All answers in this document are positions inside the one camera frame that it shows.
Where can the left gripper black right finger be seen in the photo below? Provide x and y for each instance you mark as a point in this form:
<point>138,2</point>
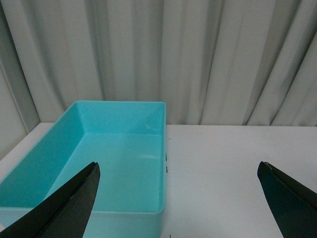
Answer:
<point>293,205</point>

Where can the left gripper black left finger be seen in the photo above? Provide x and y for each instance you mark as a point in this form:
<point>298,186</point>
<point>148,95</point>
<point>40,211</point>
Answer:
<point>65,213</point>

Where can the turquoise plastic storage box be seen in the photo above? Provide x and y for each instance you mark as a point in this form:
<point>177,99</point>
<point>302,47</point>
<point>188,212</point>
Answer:
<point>126,139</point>

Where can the grey pleated curtain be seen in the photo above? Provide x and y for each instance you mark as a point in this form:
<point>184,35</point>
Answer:
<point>213,62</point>

